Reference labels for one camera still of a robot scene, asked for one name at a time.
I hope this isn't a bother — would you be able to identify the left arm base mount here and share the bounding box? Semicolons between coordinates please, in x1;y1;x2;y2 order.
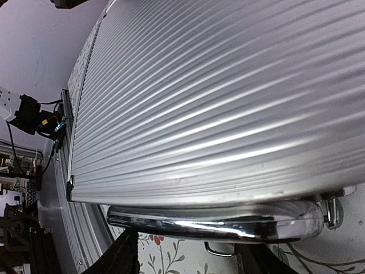
6;94;68;152

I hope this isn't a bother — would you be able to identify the front aluminium rail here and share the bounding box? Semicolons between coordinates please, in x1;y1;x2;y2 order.
38;90;113;273

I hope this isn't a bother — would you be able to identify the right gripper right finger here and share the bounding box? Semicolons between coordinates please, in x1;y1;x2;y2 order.
235;244;298;274

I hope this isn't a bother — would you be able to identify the aluminium poker case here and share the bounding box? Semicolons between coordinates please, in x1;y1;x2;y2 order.
67;1;364;244

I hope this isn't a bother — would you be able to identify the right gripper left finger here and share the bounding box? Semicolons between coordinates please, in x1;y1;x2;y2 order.
82;229;140;274

